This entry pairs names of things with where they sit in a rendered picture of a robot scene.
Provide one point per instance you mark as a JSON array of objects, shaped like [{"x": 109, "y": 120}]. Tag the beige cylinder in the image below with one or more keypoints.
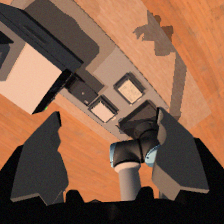
[{"x": 4, "y": 50}]

